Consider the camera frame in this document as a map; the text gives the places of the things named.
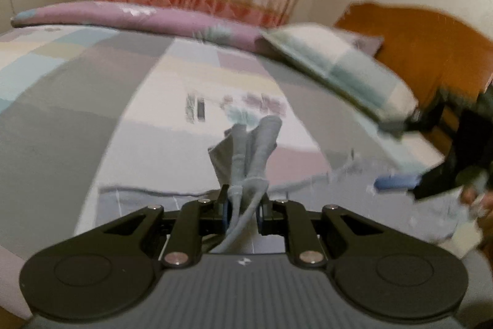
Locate grey patterned pyjama trousers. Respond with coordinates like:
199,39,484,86
94,119,469,250

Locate person's right hand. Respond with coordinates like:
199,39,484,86
460,172,492,245

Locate wooden headboard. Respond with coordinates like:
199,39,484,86
332,1,493,160

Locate grey floral back pillow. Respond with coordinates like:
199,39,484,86
335,30,384,57

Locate checked pastel pillow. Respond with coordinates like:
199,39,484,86
262,23,418,121

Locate patchwork pastel bed sheet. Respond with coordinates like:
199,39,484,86
1,25,441,318

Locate purple floral rolled quilt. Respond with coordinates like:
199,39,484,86
11,1,277,59

